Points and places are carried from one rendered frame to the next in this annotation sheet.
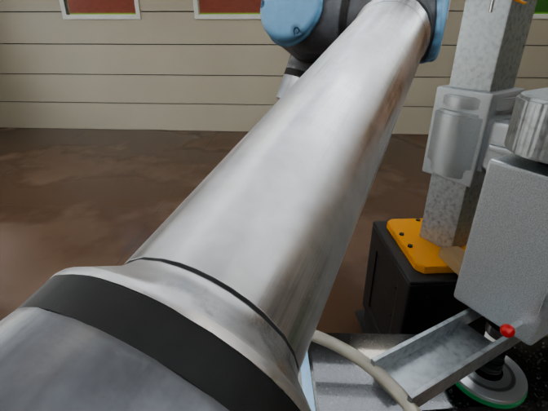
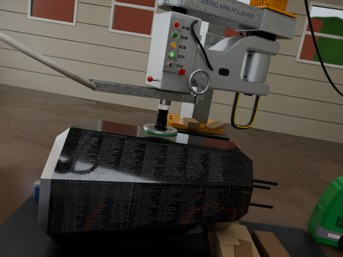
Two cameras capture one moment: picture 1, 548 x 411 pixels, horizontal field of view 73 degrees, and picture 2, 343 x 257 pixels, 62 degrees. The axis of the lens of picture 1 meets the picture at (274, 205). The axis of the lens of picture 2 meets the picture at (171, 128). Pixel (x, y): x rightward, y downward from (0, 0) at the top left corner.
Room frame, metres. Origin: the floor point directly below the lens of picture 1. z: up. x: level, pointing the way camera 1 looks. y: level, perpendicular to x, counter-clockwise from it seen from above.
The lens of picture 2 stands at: (-0.92, -0.71, 1.24)
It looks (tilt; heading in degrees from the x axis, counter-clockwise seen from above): 12 degrees down; 0
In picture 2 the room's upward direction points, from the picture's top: 9 degrees clockwise
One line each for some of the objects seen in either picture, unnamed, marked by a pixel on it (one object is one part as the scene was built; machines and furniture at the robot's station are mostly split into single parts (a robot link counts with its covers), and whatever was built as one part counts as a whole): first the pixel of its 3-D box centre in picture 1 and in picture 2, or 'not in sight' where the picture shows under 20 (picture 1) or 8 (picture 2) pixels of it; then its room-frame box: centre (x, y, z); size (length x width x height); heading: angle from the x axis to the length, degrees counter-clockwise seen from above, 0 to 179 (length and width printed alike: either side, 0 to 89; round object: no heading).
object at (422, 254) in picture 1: (444, 241); (193, 122); (1.71, -0.91, 0.76); 0.49 x 0.49 x 0.05; 3
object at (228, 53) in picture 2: not in sight; (224, 68); (0.99, -1.00, 1.28); 0.74 x 0.23 x 0.49; 120
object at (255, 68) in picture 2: not in sight; (253, 67); (1.14, -1.22, 1.32); 0.19 x 0.19 x 0.20
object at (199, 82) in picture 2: not in sight; (196, 81); (0.76, -0.81, 1.18); 0.15 x 0.10 x 0.15; 120
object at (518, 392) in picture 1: (486, 371); (160, 128); (0.81, -0.65, 0.85); 0.21 x 0.21 x 0.01
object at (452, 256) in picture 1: (461, 262); (191, 123); (1.46, -0.88, 0.81); 0.20 x 0.10 x 0.05; 11
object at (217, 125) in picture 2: not in sight; (215, 125); (1.54, -1.09, 0.80); 0.20 x 0.10 x 0.05; 141
